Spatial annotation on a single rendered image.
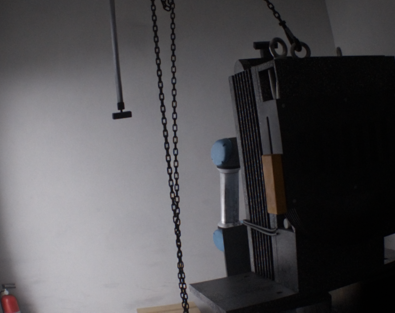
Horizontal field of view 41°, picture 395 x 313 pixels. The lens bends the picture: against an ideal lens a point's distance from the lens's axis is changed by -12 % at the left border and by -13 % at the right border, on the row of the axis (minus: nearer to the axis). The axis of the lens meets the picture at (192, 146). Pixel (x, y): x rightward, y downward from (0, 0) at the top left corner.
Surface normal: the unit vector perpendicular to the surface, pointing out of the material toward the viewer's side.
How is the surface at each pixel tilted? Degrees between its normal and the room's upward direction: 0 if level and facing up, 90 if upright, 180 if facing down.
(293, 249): 90
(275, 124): 90
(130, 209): 90
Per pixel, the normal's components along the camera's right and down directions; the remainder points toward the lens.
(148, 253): 0.08, 0.00
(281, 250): -0.96, 0.13
